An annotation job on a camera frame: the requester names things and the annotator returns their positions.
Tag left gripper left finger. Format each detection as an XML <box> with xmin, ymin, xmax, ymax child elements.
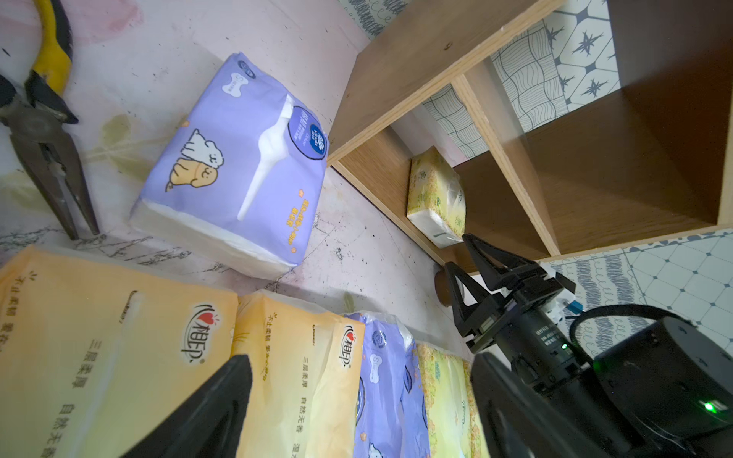
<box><xmin>125</xmin><ymin>355</ymin><xmax>253</xmax><ymax>457</ymax></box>

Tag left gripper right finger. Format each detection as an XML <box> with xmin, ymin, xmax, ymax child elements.
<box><xmin>471</xmin><ymin>353</ymin><xmax>573</xmax><ymax>457</ymax></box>

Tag yellow-green tissue pack top shelf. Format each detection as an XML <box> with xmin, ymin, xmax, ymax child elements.
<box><xmin>416</xmin><ymin>343</ymin><xmax>490</xmax><ymax>457</ymax></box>

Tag yellow-green pack bottom shelf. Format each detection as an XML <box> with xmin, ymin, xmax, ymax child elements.
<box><xmin>407</xmin><ymin>147</ymin><xmax>467</xmax><ymax>249</ymax></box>

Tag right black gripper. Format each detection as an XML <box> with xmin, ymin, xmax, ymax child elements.
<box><xmin>445</xmin><ymin>234</ymin><xmax>576</xmax><ymax>366</ymax></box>

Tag purple tissue pack top shelf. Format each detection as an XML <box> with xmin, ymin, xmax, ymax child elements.
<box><xmin>349</xmin><ymin>311</ymin><xmax>431</xmax><ymax>457</ymax></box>

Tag orange tissue pack shelf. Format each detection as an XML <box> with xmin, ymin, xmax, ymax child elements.
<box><xmin>232</xmin><ymin>290</ymin><xmax>365</xmax><ymax>457</ymax></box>
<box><xmin>1</xmin><ymin>246</ymin><xmax>238</xmax><ymax>457</ymax></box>

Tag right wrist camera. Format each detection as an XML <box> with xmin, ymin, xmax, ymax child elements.
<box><xmin>540</xmin><ymin>263</ymin><xmax>583</xmax><ymax>326</ymax></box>

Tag purple tissue pack shelf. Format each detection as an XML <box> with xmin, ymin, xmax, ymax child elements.
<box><xmin>349</xmin><ymin>311</ymin><xmax>431</xmax><ymax>457</ymax></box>
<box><xmin>130</xmin><ymin>53</ymin><xmax>329</xmax><ymax>280</ymax></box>

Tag wooden three-tier shelf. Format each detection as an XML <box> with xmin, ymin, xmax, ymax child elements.
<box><xmin>328</xmin><ymin>1</ymin><xmax>732</xmax><ymax>270</ymax></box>

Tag orange-handled pliers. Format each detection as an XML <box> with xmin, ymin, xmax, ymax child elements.
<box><xmin>1</xmin><ymin>0</ymin><xmax>100</xmax><ymax>240</ymax></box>

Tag floral table mat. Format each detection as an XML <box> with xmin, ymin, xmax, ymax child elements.
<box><xmin>1</xmin><ymin>1</ymin><xmax>469</xmax><ymax>357</ymax></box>

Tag orange tissue pack top shelf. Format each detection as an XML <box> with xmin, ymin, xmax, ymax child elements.
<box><xmin>232</xmin><ymin>290</ymin><xmax>365</xmax><ymax>457</ymax></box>

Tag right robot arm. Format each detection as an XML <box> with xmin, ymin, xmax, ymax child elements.
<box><xmin>444</xmin><ymin>234</ymin><xmax>732</xmax><ymax>457</ymax></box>

